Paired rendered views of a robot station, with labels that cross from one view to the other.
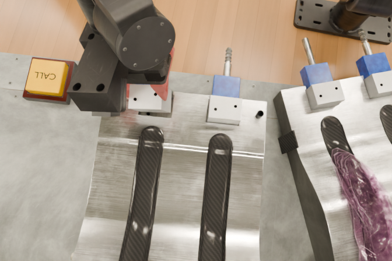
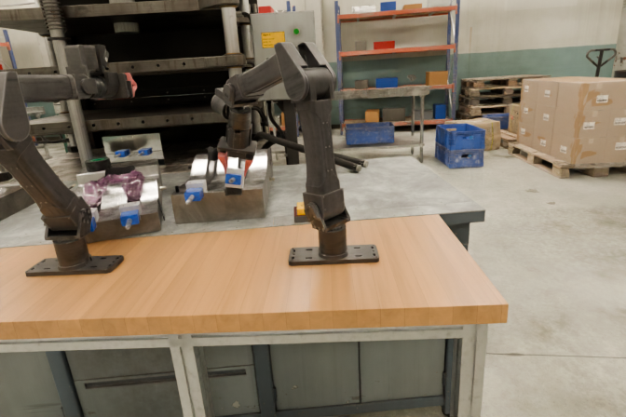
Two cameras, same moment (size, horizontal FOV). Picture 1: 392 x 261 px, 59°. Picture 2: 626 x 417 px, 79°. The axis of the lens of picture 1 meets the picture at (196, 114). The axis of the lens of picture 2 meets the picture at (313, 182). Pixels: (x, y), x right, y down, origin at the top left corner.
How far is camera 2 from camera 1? 1.27 m
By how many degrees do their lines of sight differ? 88
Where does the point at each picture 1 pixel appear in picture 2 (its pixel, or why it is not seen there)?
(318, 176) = (152, 190)
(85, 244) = (263, 165)
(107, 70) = not seen: hidden behind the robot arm
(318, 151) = (146, 200)
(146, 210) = not seen: hidden behind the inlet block
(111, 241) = (253, 168)
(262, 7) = (146, 263)
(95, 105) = not seen: hidden behind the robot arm
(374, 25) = (50, 263)
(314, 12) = (101, 262)
